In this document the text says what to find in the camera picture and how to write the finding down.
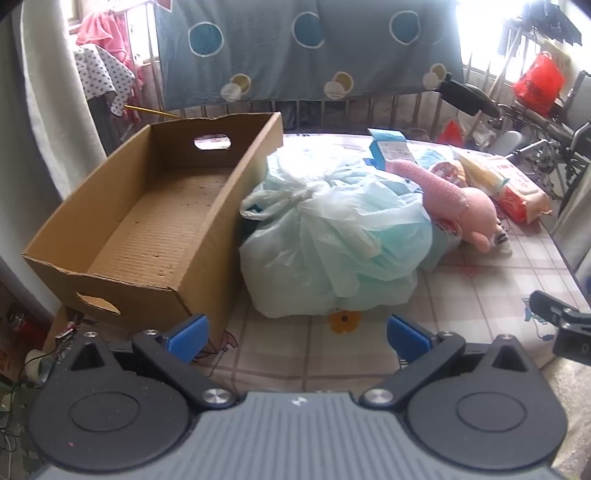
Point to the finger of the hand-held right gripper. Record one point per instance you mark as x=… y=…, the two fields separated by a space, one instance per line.
x=547 y=304

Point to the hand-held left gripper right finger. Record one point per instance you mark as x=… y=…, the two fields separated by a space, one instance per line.
x=408 y=339

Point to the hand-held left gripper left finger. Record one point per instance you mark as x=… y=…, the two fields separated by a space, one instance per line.
x=189 y=339

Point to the brown cardboard box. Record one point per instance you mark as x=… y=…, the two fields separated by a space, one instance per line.
x=161 y=217

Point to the pink plush toy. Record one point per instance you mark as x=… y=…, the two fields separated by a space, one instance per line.
x=466 y=207

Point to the blue white carton box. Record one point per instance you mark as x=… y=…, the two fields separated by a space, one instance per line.
x=390 y=152

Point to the checked floral bed sheet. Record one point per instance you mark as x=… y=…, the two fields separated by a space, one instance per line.
x=485 y=295

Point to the red and white snack packet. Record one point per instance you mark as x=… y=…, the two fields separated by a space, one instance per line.
x=512 y=189

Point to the light green plastic bag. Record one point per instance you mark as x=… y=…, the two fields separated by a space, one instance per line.
x=332 y=230

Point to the tape roll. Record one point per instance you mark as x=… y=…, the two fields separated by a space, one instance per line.
x=37 y=367

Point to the red object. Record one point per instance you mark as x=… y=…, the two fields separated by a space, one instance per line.
x=27 y=330

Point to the small red plastic bag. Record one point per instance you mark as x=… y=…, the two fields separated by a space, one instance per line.
x=450 y=133

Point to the large red plastic bag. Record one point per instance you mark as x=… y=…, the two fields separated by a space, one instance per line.
x=538 y=83

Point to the black bicycle saddle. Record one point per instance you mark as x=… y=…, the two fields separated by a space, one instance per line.
x=468 y=97

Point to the yellow stick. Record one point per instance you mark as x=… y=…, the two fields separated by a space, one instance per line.
x=152 y=110

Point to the metal railing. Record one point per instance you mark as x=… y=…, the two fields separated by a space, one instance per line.
x=351 y=110

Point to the white curtain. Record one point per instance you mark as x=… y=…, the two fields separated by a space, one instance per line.
x=55 y=106

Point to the white dotted cloth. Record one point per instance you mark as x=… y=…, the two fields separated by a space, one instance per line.
x=99 y=74

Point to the dark hanging clothes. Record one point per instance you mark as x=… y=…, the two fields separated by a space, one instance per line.
x=549 y=23

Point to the blue blanket with circles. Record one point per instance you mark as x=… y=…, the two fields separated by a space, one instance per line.
x=277 y=64

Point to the pink hanging garment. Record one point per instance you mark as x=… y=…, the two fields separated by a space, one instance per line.
x=108 y=32

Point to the metal bicycle frame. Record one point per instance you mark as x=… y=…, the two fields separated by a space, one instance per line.
x=545 y=134

